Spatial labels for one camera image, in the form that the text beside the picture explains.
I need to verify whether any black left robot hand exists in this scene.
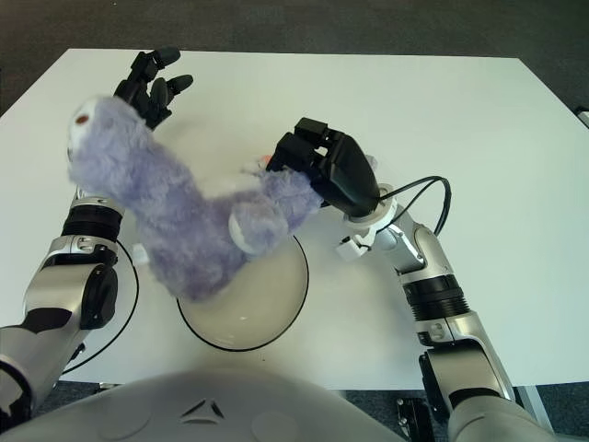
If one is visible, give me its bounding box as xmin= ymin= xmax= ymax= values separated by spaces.
xmin=112 ymin=46 xmax=194 ymax=133

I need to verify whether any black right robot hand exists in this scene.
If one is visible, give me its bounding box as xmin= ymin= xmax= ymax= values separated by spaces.
xmin=266 ymin=117 xmax=383 ymax=217

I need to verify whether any purple plush bunny doll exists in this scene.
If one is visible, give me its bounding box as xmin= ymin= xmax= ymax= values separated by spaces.
xmin=66 ymin=94 xmax=381 ymax=303

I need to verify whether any white plate with black rim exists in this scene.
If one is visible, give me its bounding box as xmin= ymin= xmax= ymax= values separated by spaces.
xmin=176 ymin=237 xmax=310 ymax=354

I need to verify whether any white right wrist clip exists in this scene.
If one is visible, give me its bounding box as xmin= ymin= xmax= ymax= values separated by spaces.
xmin=335 ymin=234 xmax=370 ymax=262

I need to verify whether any grey robot torso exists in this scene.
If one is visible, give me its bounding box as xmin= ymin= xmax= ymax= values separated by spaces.
xmin=0 ymin=367 xmax=406 ymax=442

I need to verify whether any silver table leg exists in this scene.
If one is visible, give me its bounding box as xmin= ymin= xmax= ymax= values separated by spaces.
xmin=513 ymin=385 xmax=553 ymax=432

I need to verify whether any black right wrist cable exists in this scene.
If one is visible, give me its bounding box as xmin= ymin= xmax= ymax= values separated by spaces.
xmin=367 ymin=177 xmax=455 ymax=236

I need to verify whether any thin black left elbow cable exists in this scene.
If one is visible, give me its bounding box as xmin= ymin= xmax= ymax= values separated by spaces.
xmin=59 ymin=262 xmax=140 ymax=374

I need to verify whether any black metal bracket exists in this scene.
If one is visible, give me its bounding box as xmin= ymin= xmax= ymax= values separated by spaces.
xmin=395 ymin=398 xmax=433 ymax=442

